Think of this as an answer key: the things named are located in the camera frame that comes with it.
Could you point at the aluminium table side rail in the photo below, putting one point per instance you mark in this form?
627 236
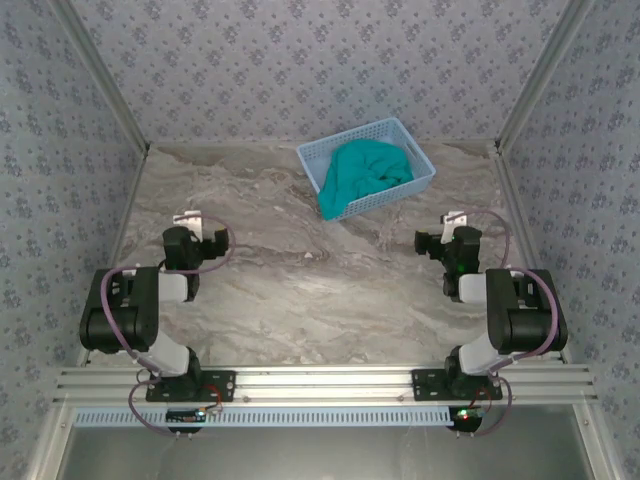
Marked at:
522 225
122 225

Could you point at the aluminium frame post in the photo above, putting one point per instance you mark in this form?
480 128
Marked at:
102 75
539 75

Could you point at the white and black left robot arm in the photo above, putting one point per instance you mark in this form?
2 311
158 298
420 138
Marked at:
167 352

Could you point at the light blue plastic basket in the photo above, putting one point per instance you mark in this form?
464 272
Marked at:
312 160

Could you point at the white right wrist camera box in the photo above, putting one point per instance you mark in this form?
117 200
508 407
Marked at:
452 225

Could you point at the short aluminium frame leg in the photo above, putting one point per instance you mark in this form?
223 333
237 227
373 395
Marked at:
597 445
47 445

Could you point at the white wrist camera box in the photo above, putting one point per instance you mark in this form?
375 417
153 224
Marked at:
192 222
452 225

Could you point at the grey metal panel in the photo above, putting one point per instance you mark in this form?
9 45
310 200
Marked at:
325 455

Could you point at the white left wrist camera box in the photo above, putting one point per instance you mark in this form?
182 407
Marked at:
192 222

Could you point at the teal t-shirt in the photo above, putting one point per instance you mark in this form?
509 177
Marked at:
350 170

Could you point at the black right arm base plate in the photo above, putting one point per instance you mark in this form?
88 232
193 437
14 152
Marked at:
422 387

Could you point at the aluminium mounting rail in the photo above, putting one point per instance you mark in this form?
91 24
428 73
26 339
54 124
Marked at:
325 385

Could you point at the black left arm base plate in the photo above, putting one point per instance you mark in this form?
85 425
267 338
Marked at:
227 387

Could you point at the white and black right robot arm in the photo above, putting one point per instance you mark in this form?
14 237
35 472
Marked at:
475 355

